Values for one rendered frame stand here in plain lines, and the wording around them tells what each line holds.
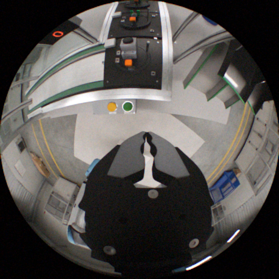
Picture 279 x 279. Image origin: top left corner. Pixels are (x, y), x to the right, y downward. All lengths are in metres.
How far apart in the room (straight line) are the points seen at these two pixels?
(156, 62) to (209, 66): 0.21
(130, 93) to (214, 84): 0.36
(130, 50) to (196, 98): 0.44
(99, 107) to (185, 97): 0.45
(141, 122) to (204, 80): 0.40
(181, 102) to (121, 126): 0.37
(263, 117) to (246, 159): 1.71
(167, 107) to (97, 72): 0.41
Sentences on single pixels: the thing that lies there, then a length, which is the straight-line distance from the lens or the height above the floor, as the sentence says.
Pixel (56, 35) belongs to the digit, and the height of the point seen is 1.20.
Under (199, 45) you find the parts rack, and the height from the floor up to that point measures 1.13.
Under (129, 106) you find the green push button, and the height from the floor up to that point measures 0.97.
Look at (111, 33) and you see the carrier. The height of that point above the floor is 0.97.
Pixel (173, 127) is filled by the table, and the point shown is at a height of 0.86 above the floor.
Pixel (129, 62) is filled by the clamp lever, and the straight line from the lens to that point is 0.29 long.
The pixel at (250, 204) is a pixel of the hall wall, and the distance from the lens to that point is 9.17.
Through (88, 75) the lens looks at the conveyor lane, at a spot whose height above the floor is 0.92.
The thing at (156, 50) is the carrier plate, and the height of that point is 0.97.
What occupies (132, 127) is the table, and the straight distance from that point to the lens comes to 0.53.
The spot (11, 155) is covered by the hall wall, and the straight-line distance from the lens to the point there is 8.36.
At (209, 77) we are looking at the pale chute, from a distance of 0.40.
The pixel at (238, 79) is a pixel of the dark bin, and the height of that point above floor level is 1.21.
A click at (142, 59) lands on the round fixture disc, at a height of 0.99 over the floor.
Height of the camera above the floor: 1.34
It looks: 59 degrees down
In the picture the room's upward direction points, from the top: 177 degrees counter-clockwise
